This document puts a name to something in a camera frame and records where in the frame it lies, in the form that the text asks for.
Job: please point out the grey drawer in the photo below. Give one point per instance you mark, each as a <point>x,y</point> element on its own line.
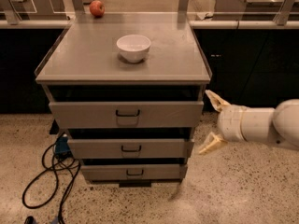
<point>134,172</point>
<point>79,115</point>
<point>130,148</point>

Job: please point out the grey middle drawer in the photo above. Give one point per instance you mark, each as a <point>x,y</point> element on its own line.
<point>130,148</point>

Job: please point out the red apple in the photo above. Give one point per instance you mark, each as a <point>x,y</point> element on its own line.
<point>97,8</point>

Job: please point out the grey drawer cabinet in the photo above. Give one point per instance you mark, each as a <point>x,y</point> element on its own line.
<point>86,66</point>

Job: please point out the blue power box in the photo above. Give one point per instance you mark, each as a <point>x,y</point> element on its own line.
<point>60,146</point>

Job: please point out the grey counter at right back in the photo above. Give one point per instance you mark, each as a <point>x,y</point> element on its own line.
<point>246,10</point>

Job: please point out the white horizontal rail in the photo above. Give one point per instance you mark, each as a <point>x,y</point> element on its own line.
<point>235,25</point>

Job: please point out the grey bottom drawer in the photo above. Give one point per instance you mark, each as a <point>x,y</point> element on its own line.
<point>134,172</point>

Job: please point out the grey counter at left back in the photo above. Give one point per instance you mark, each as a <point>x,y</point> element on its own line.
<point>25,10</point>

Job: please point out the grey top drawer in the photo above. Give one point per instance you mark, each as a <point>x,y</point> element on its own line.
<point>79,115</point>

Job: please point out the grey counter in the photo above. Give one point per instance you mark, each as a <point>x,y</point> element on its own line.
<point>25,10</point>
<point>246,10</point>

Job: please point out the white ceramic bowl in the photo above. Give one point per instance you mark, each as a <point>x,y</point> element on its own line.
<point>133,48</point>

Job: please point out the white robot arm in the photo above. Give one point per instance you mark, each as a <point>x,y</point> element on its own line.
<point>276,127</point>

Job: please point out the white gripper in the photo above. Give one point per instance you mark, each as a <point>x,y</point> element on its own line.
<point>230,122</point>

